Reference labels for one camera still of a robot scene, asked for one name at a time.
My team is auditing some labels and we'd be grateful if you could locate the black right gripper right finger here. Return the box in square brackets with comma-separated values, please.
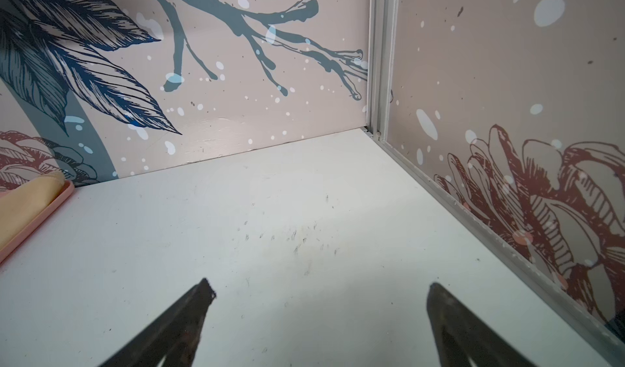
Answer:
[426, 282, 533, 367]

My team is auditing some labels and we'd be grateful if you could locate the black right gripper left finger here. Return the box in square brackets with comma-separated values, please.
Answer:
[103, 278, 216, 366]

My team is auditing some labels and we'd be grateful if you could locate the pink tray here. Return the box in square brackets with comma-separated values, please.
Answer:
[1, 176, 75, 263]

